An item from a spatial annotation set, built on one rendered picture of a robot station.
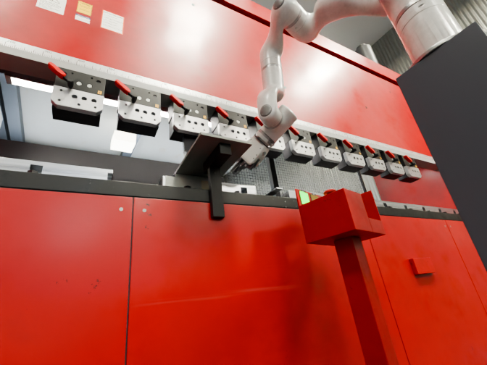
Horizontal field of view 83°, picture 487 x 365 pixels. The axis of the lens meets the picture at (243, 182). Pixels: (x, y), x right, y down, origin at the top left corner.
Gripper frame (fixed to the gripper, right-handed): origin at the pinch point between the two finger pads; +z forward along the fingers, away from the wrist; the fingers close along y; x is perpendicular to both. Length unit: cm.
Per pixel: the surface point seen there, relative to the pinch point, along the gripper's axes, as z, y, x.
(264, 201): -0.5, -20.9, 1.4
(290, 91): -47, 40, -38
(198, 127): -1.9, 19.5, 13.1
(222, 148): -5.7, -9.9, 25.1
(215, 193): 6.6, -16.3, 20.0
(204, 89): -14.5, 38.0, 9.2
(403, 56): -261, 171, -334
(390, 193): -61, -1, -200
